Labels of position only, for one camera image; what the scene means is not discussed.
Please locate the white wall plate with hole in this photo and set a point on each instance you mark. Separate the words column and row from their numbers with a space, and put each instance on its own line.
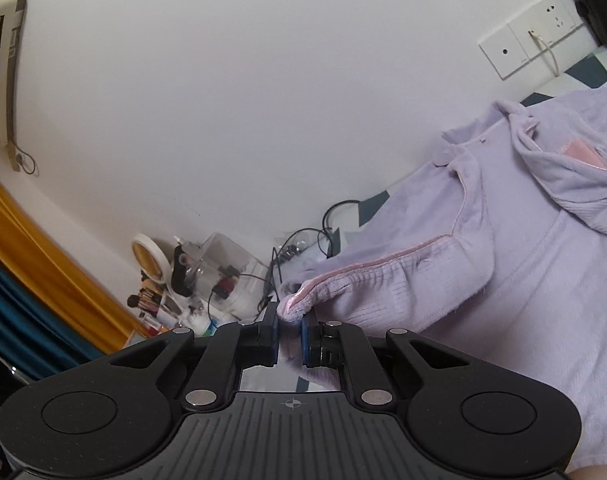
column 493, row 47

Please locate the lavender pajama top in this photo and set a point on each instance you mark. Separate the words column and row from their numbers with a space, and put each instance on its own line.
column 508, row 285

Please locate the bunch of makeup brushes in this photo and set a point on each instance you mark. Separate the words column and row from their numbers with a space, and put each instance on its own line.
column 146, row 297

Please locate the white power wall socket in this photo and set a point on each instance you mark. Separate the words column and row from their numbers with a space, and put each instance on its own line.
column 566, row 2

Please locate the clear plastic organiser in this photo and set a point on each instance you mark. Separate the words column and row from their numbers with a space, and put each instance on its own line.
column 233, row 260

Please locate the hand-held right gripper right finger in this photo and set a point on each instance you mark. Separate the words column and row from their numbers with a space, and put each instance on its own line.
column 308, row 337

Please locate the white labelled bottle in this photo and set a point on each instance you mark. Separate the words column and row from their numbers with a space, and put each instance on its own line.
column 198, row 317

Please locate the orange curtain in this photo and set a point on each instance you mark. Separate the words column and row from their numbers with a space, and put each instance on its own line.
column 43, row 265

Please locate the white air conditioner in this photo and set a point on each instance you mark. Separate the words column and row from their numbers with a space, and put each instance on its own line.
column 3, row 60

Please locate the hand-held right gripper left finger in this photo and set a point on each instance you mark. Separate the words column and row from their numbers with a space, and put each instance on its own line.
column 269, row 335

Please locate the round white mirror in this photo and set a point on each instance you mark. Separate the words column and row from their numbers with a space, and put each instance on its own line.
column 148, row 257

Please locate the geometric patterned table mat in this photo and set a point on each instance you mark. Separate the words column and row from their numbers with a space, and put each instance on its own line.
column 591, row 67

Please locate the teal curtain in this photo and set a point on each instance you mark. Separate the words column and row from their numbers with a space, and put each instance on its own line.
column 23, row 325

